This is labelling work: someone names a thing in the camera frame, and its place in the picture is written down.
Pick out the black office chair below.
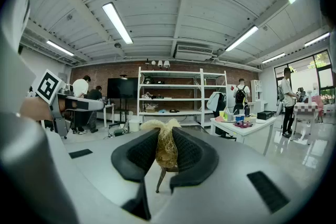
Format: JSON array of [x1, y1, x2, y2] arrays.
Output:
[[212, 91, 229, 137]]

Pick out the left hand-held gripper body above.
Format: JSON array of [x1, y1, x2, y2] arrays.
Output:
[[35, 69, 106, 139]]

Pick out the black television screen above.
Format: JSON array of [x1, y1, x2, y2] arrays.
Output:
[[107, 77, 139, 99]]

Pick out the person's left forearm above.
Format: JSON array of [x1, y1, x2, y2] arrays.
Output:
[[19, 97, 55, 122]]

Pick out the pink checkered cloth table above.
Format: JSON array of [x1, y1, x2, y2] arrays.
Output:
[[292, 101, 319, 137]]

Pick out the person's white shirt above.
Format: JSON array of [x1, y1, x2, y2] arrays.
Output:
[[0, 0, 37, 115]]

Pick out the black box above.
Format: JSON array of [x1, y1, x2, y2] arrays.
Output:
[[256, 110, 276, 121]]

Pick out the wide white shelving unit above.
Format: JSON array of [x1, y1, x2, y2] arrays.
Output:
[[137, 66, 205, 128]]

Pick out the narrow white shelving unit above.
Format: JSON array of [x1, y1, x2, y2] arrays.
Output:
[[199, 68, 228, 128]]

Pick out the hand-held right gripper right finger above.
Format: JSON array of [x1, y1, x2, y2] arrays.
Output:
[[169, 127, 220, 194]]

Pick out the straw tassel object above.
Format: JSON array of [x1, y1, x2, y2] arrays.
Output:
[[140, 118, 182, 169]]

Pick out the white table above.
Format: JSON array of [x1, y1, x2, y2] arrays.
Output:
[[209, 114, 278, 157]]

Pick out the light blue jacket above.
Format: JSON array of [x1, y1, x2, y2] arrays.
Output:
[[206, 91, 224, 111]]

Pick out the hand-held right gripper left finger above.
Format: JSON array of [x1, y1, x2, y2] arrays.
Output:
[[110, 127, 160, 220]]

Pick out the white bucket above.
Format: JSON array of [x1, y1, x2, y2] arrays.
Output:
[[128, 119, 142, 133]]

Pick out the white ceiling air conditioner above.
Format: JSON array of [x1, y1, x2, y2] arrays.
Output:
[[172, 44, 215, 61]]

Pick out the magenta cloth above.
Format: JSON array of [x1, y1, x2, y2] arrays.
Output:
[[233, 121, 253, 129]]

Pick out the white cubby bookcase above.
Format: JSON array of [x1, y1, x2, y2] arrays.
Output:
[[250, 79, 264, 113]]

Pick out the black-framed window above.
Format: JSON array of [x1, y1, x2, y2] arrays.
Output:
[[274, 49, 335, 103]]

